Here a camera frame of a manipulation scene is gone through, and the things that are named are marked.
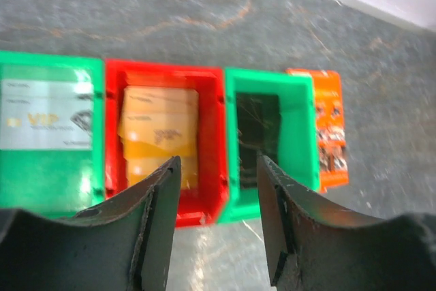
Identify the orange blister pack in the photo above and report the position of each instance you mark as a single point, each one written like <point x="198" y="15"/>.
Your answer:
<point x="330" y="126"/>

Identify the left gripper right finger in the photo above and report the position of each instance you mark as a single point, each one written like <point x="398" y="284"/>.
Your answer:
<point x="312" y="243"/>

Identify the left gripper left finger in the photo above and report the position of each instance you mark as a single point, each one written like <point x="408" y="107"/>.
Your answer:
<point x="124" y="243"/>

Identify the green bin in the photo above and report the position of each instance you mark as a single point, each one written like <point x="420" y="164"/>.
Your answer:
<point x="57" y="183"/>
<point x="297" y="152"/>

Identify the left green bin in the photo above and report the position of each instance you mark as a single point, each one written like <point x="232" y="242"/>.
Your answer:
<point x="57" y="183"/>

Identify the right green bin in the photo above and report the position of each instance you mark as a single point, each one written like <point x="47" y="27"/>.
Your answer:
<point x="297" y="152"/>

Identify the red bin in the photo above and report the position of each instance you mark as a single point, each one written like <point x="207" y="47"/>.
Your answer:
<point x="204" y="204"/>

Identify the silver card in bin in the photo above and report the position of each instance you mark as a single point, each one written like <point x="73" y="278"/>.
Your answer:
<point x="46" y="108"/>

